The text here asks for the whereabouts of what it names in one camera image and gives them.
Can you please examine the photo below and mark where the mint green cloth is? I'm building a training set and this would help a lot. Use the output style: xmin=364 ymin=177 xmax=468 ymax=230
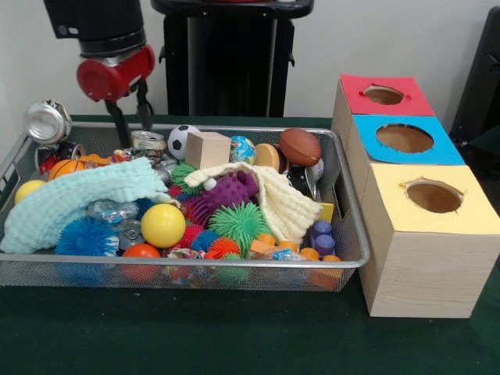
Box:
xmin=0 ymin=157 xmax=181 ymax=254

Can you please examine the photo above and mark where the shallow clear mesh bin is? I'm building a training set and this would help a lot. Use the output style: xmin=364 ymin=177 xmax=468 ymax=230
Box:
xmin=0 ymin=120 xmax=372 ymax=292

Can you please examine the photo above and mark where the crushed silver drink can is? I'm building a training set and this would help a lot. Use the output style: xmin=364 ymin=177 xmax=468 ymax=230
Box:
xmin=23 ymin=100 xmax=73 ymax=145

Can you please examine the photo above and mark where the orange basketball toy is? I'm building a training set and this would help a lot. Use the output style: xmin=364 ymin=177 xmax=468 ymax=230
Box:
xmin=48 ymin=159 xmax=86 ymax=181

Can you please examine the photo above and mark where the green spiky ball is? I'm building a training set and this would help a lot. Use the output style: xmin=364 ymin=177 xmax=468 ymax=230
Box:
xmin=208 ymin=202 xmax=271 ymax=257

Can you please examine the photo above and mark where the smooth yellow ball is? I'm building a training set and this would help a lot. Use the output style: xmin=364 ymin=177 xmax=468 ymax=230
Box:
xmin=141 ymin=202 xmax=188 ymax=249

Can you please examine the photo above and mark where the blue spiky ball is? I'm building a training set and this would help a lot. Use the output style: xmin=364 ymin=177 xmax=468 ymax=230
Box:
xmin=56 ymin=216 xmax=120 ymax=257

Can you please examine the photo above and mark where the brown football toy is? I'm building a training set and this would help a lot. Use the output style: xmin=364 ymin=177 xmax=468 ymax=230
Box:
xmin=278 ymin=127 xmax=323 ymax=167

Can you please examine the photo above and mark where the wooden three-hole box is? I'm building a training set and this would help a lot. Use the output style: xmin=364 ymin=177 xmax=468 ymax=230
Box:
xmin=330 ymin=73 xmax=500 ymax=318

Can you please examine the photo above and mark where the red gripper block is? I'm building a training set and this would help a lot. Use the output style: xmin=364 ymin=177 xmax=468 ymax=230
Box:
xmin=76 ymin=44 xmax=157 ymax=148

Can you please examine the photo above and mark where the black white soccer ball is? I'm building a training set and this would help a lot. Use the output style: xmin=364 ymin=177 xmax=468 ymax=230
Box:
xmin=167 ymin=123 xmax=201 ymax=160

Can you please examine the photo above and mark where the dark green table cloth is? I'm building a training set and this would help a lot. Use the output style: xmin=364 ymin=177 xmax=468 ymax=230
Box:
xmin=0 ymin=113 xmax=500 ymax=375

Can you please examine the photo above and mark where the black upright stand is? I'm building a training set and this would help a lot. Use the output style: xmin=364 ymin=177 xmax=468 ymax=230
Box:
xmin=448 ymin=6 xmax=500 ymax=138

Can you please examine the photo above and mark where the cream waffle cloth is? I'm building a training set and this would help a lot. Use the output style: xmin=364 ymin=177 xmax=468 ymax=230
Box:
xmin=183 ymin=161 xmax=323 ymax=244

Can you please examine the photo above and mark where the yellow tennis ball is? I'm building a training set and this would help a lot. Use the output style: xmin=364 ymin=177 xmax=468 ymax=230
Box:
xmin=14 ymin=179 xmax=47 ymax=205

